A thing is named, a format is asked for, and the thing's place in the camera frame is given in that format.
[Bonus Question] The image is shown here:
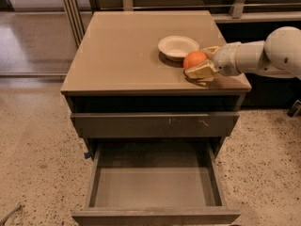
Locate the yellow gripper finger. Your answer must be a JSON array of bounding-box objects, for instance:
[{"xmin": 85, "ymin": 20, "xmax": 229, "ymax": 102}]
[
  {"xmin": 183, "ymin": 59, "xmax": 218, "ymax": 80},
  {"xmin": 201, "ymin": 46, "xmax": 220, "ymax": 60}
]

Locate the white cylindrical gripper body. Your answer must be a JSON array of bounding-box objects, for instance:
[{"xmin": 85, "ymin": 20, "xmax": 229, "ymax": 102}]
[{"xmin": 214, "ymin": 42, "xmax": 241, "ymax": 76}]

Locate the orange fruit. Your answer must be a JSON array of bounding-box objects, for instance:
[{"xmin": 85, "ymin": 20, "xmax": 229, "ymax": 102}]
[{"xmin": 183, "ymin": 51, "xmax": 208, "ymax": 69}]

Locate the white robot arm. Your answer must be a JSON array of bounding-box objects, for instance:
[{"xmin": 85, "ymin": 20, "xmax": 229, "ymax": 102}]
[{"xmin": 183, "ymin": 26, "xmax": 301, "ymax": 80}]

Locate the grey drawer cabinet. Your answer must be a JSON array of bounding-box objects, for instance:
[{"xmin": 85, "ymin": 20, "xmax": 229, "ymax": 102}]
[{"xmin": 59, "ymin": 10, "xmax": 252, "ymax": 226}]

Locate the white paper bowl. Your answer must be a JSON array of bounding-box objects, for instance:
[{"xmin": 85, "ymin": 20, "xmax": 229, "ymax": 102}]
[{"xmin": 158, "ymin": 36, "xmax": 199, "ymax": 61}]

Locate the dark object on floor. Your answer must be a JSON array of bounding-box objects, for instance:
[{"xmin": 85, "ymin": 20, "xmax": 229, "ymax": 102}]
[{"xmin": 287, "ymin": 100, "xmax": 301, "ymax": 117}]

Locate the blue tape piece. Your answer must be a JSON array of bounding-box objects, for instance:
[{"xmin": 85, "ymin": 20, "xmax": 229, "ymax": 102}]
[{"xmin": 84, "ymin": 152, "xmax": 91, "ymax": 159}]

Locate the grey rod on floor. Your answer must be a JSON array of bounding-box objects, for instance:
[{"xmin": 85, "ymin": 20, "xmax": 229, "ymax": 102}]
[{"xmin": 0, "ymin": 204, "xmax": 22, "ymax": 226}]

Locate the metal window frame rail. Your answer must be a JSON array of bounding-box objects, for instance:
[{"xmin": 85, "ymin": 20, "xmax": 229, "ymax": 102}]
[{"xmin": 56, "ymin": 0, "xmax": 301, "ymax": 49}]

